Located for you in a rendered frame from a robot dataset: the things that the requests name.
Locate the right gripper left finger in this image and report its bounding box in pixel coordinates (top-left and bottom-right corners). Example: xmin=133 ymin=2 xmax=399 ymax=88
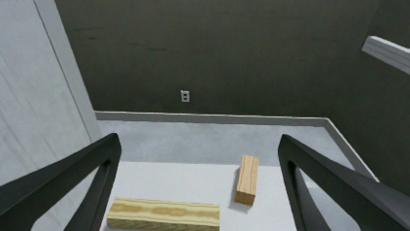
xmin=0 ymin=133 xmax=122 ymax=231

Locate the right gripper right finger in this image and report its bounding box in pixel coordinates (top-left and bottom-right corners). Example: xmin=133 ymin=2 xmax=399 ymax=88
xmin=277 ymin=134 xmax=410 ymax=231

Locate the grey panel wall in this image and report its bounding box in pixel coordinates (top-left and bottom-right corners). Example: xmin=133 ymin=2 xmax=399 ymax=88
xmin=0 ymin=0 xmax=103 ymax=231

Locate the light wooden beam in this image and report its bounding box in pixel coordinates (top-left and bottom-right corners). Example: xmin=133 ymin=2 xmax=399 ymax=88
xmin=106 ymin=197 xmax=220 ymax=231

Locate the wooden block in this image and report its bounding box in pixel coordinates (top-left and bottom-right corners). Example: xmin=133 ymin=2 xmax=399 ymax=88
xmin=234 ymin=155 xmax=258 ymax=206

